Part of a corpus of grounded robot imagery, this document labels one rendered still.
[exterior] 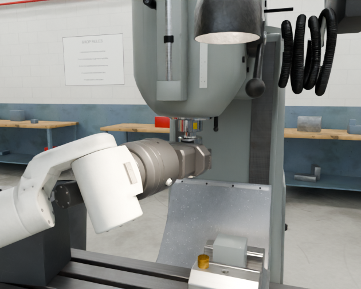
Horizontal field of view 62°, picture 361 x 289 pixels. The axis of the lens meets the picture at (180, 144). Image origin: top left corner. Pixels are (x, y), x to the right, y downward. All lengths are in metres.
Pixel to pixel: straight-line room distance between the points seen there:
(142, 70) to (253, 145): 0.52
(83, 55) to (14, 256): 5.15
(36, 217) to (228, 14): 0.31
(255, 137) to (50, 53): 5.53
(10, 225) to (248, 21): 0.34
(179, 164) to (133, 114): 4.82
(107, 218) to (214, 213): 0.62
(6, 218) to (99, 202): 0.10
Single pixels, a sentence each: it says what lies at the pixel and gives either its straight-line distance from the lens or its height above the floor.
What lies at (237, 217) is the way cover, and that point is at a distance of 0.96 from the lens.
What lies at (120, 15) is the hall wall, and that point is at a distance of 5.54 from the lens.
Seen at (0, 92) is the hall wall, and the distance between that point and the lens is 7.03.
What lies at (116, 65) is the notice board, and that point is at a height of 1.85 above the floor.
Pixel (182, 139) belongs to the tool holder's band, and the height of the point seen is 1.27.
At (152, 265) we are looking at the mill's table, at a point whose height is 0.92.
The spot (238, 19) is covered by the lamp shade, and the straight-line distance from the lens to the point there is 0.32.
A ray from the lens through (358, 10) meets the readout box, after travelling 0.81.
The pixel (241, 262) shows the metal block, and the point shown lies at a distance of 0.63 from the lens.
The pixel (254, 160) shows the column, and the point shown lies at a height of 1.15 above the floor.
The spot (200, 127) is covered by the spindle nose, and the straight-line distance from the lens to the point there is 0.58.
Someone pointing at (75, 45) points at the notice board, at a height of 2.22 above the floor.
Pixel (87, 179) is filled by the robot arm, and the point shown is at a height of 1.25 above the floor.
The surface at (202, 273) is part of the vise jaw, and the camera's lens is 0.61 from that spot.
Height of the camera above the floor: 1.35
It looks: 9 degrees down
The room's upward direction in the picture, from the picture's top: straight up
